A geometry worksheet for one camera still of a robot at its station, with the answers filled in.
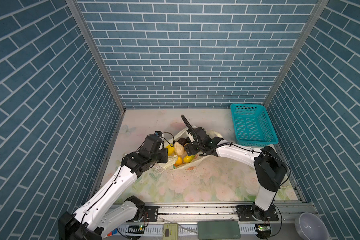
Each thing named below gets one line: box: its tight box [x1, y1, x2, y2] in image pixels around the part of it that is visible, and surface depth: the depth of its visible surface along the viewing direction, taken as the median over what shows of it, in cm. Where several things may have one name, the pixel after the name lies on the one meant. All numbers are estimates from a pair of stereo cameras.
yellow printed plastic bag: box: [158, 125, 224, 171], surface depth 70 cm
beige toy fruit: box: [173, 141, 185, 156], surface depth 94 cm
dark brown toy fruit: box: [178, 137, 187, 146], surface depth 98 cm
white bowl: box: [294, 212, 329, 240], surface depth 69 cm
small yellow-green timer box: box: [163, 223, 179, 240], surface depth 69 cm
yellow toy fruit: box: [165, 144, 174, 156], surface depth 95 cm
